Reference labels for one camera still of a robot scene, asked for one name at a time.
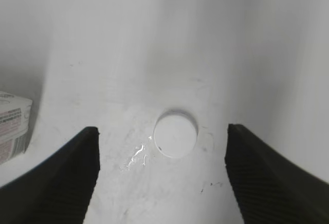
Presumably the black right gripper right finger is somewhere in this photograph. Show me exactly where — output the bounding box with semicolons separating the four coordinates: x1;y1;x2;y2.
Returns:
225;124;328;223

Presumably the white screw cap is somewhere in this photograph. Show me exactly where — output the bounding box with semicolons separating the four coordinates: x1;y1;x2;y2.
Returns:
152;108;199;159

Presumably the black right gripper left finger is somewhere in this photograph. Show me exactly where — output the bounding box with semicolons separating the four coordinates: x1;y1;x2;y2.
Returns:
1;126;100;223

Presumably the white drink bottle carton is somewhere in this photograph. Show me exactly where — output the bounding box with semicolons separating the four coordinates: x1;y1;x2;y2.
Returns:
0;91;33;164

